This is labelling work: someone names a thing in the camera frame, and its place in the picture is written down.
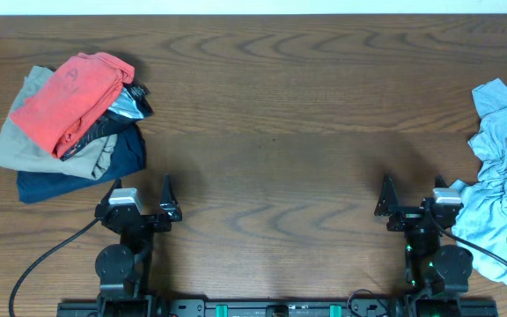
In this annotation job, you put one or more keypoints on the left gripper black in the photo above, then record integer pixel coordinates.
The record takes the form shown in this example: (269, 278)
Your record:
(168, 210)

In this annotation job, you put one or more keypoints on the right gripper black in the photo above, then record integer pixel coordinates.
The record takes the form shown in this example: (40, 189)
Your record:
(387, 207)

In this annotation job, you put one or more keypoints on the light blue t-shirt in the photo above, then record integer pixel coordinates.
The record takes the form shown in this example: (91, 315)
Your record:
(483, 219)

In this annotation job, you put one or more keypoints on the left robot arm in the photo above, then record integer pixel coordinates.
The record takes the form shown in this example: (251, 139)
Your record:
(124, 268)

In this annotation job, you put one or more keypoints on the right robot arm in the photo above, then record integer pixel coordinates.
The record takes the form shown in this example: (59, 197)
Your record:
(437, 273)

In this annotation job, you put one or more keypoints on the folded navy blue garment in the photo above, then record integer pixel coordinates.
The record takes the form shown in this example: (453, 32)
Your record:
(128, 156)

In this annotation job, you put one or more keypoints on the folded black printed garment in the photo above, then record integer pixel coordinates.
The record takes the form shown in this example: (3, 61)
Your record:
(129, 107)

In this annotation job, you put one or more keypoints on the folded red-orange shirt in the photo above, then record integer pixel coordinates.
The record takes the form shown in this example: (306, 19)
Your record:
(73, 98)

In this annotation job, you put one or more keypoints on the folded beige shirt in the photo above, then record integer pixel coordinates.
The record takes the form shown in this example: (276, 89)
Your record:
(19, 152)

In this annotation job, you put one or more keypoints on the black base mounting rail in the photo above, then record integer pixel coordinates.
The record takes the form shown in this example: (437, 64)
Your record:
(200, 308)

